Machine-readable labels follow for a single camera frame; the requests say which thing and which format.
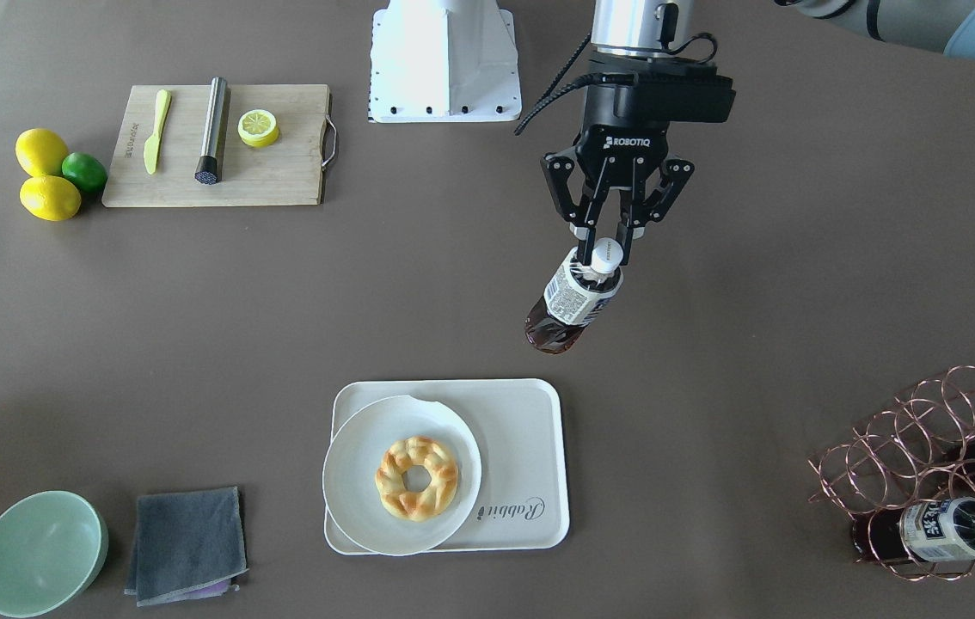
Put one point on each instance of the steel muddler black tip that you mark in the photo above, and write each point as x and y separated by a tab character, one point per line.
208	171

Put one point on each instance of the bamboo cutting board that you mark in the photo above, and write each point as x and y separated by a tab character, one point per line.
287	173

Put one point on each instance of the cream rectangular serving tray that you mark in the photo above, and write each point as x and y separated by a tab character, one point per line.
522	499

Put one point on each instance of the mint green bowl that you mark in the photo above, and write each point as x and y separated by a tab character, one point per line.
52	545

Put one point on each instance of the whole lemon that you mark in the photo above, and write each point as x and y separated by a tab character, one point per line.
41	152
51	197

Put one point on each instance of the copper wire bottle rack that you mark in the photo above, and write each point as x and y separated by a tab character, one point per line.
894	458

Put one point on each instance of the whole lemon upper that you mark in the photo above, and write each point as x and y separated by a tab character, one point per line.
41	152

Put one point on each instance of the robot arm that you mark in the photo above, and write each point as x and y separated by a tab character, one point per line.
660	29

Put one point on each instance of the lemon half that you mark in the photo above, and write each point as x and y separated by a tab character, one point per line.
258	128

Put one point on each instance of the tea bottle white cap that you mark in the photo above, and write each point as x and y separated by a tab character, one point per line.
574	297

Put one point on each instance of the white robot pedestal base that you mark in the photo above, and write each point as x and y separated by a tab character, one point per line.
443	61

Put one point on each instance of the braided ring pastry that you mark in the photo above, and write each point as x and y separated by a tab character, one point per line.
417	478

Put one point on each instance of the whole lemon lower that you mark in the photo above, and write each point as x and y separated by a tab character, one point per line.
51	197

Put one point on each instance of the grey folded cloth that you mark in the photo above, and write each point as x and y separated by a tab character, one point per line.
186	546

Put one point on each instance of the yellow plastic knife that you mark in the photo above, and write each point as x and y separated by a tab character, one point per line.
151	147

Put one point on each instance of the white round plate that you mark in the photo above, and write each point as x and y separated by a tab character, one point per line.
353	457

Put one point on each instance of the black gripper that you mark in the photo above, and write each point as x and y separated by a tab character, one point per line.
622	148

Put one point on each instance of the green lime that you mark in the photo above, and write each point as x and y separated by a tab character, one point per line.
86	172

